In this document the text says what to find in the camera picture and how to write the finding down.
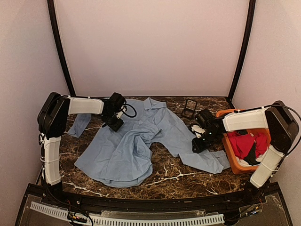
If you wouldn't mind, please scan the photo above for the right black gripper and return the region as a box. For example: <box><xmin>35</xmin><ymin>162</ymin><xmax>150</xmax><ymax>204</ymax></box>
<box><xmin>192</xmin><ymin>129</ymin><xmax>220</xmax><ymax>153</ymax></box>

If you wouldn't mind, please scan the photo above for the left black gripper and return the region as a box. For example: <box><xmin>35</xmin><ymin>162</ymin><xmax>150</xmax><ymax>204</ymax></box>
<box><xmin>101</xmin><ymin>112</ymin><xmax>123</xmax><ymax>132</ymax></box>

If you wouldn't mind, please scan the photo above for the light blue shirt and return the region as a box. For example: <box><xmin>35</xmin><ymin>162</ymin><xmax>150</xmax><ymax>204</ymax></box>
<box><xmin>75</xmin><ymin>98</ymin><xmax>230</xmax><ymax>188</ymax></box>

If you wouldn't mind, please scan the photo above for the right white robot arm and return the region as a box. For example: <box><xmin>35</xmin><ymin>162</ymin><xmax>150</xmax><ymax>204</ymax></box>
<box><xmin>191</xmin><ymin>101</ymin><xmax>301</xmax><ymax>204</ymax></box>

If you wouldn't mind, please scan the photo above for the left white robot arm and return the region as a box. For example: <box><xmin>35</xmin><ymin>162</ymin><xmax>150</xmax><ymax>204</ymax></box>
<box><xmin>37</xmin><ymin>92</ymin><xmax>127</xmax><ymax>186</ymax></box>

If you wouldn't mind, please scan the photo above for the red garment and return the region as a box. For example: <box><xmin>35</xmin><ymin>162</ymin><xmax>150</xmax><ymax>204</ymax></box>
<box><xmin>228</xmin><ymin>132</ymin><xmax>268</xmax><ymax>165</ymax></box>

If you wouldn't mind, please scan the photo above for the white garment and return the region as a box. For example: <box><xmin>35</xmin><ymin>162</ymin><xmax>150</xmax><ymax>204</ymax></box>
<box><xmin>236</xmin><ymin>153</ymin><xmax>266</xmax><ymax>167</ymax></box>

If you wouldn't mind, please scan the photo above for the orange plastic basin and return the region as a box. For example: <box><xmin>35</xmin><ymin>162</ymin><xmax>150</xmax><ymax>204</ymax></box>
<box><xmin>216</xmin><ymin>109</ymin><xmax>271</xmax><ymax>174</ymax></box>

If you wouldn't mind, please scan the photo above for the black front rail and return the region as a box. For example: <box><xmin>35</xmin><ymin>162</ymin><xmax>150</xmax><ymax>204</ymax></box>
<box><xmin>25</xmin><ymin>183</ymin><xmax>279</xmax><ymax>213</ymax></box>

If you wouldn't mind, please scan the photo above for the white slotted cable duct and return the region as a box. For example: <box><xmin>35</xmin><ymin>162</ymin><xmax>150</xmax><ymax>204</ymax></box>
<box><xmin>30</xmin><ymin>202</ymin><xmax>225</xmax><ymax>226</ymax></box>

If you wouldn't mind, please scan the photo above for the left black frame post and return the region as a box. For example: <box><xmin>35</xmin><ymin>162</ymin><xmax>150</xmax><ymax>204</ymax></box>
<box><xmin>47</xmin><ymin>0</ymin><xmax>76</xmax><ymax>96</ymax></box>

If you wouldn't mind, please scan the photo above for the black frame post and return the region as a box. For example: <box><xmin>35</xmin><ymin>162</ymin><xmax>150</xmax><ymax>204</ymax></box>
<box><xmin>47</xmin><ymin>0</ymin><xmax>76</xmax><ymax>96</ymax></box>
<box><xmin>226</xmin><ymin>0</ymin><xmax>256</xmax><ymax>108</ymax></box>

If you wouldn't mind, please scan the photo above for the right black frame post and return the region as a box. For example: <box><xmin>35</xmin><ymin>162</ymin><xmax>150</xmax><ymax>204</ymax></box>
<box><xmin>226</xmin><ymin>0</ymin><xmax>256</xmax><ymax>108</ymax></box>

